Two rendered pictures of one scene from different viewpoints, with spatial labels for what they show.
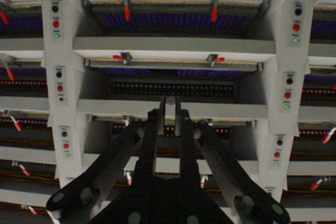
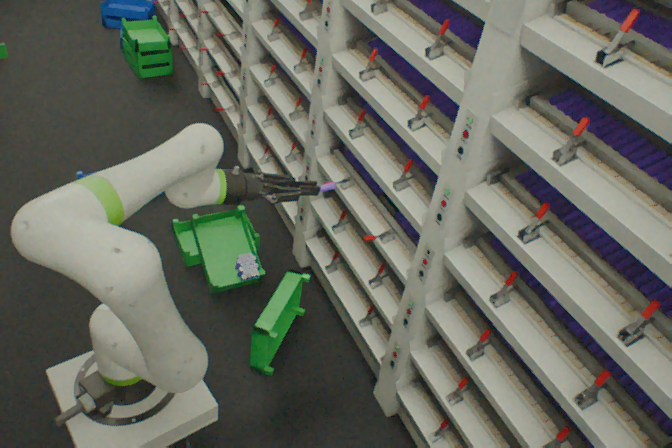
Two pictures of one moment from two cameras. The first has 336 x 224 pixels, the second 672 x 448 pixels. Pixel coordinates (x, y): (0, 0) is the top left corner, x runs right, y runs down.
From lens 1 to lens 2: 1.62 m
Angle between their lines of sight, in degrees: 72
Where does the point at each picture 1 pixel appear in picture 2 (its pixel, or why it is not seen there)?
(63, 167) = (459, 180)
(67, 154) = (446, 192)
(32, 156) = (492, 224)
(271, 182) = (325, 38)
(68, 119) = (431, 228)
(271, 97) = (321, 127)
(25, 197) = (545, 171)
